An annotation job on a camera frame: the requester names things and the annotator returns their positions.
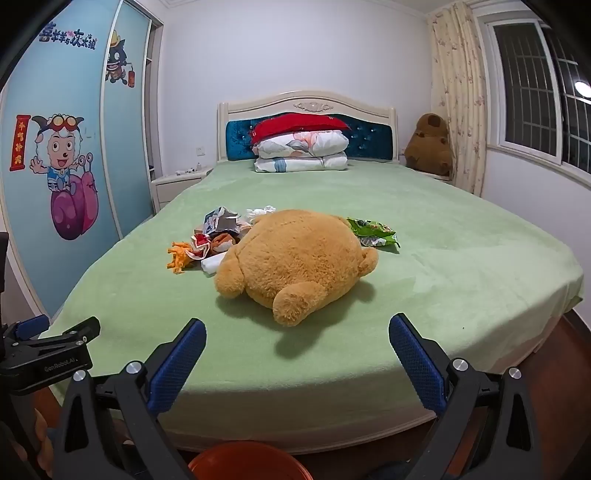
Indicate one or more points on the orange brown packet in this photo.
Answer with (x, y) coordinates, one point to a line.
(224, 241)

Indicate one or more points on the red pillow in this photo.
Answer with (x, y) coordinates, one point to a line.
(300, 125)

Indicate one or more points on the floral cream curtain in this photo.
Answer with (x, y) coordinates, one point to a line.
(459, 92)

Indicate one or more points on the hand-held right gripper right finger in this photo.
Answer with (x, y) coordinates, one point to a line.
(415, 364)

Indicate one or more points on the person's left hand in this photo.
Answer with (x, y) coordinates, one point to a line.
(39, 429)

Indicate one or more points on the cartoon printed wardrobe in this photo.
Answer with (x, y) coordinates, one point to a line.
(69, 115)

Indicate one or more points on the white tissue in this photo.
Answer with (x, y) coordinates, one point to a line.
(261, 214)

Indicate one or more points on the brown teddy bear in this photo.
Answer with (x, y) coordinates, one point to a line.
(428, 147)

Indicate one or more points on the folded printed white quilt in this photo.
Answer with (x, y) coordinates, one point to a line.
(300, 150)

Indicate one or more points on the green snack packet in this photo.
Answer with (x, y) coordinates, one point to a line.
(371, 230)

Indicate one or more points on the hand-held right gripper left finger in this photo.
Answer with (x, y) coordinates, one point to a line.
(178, 364)

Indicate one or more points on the red white wrapper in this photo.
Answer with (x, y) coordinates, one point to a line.
(201, 243)

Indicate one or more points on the orange plastic basin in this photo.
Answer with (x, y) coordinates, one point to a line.
(249, 464)

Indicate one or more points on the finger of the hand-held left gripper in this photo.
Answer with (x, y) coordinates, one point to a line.
(74, 330)
(30, 326)

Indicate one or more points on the white nightstand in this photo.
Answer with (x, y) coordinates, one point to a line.
(178, 184)

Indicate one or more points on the green bed blanket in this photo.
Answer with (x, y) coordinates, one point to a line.
(438, 277)

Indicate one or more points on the blue white packet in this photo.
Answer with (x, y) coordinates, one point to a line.
(219, 221)

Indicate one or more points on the barred window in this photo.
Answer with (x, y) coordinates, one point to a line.
(526, 83)

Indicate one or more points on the yellow plush toy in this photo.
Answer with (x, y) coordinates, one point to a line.
(295, 263)

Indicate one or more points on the orange yellow wrapper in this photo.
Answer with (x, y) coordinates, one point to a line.
(181, 256)

